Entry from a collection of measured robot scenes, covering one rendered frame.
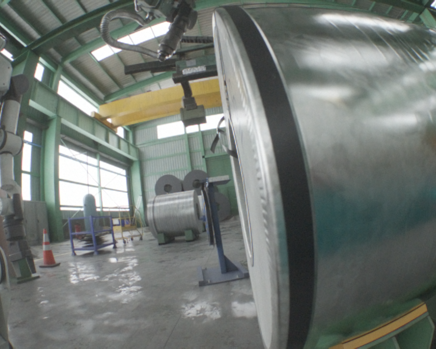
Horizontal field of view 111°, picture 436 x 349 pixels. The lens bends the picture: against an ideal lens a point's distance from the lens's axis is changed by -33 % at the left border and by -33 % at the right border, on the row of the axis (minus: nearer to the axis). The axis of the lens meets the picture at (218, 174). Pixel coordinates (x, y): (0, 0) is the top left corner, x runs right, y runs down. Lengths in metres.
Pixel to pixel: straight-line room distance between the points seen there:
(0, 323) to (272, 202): 0.86
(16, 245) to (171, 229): 5.20
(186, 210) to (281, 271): 5.40
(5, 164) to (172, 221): 5.07
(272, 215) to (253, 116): 0.11
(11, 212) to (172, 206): 5.09
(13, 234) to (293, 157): 0.88
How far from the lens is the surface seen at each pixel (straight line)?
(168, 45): 0.73
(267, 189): 0.24
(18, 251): 0.92
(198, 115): 1.87
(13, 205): 0.95
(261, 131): 0.24
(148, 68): 1.90
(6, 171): 0.99
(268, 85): 0.27
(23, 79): 1.16
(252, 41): 0.33
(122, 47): 0.59
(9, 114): 1.08
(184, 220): 5.67
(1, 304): 0.83
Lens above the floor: 0.70
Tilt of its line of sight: 9 degrees up
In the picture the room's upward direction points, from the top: 9 degrees counter-clockwise
